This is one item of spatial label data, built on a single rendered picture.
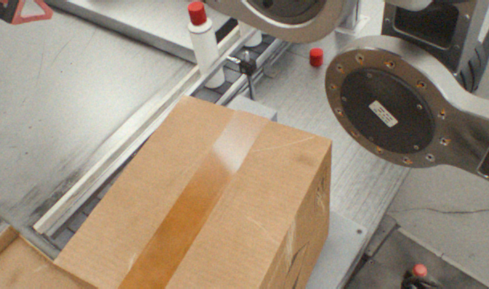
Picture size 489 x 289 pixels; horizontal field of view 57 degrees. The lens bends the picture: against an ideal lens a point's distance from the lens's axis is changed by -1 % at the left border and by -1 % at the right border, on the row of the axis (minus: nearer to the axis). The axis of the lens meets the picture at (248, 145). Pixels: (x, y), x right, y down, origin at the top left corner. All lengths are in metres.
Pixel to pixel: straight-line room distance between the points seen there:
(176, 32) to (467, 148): 0.84
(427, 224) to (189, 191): 1.38
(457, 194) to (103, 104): 1.38
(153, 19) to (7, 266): 0.71
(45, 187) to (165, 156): 0.50
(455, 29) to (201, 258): 0.40
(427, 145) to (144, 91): 0.75
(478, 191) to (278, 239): 1.52
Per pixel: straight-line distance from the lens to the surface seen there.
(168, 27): 1.26
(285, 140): 0.61
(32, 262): 0.99
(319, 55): 1.12
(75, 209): 0.83
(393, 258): 1.51
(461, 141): 0.60
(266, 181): 0.57
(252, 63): 0.95
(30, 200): 1.08
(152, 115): 0.98
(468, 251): 1.85
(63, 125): 1.18
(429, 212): 1.89
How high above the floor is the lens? 1.60
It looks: 51 degrees down
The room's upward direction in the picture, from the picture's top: 11 degrees counter-clockwise
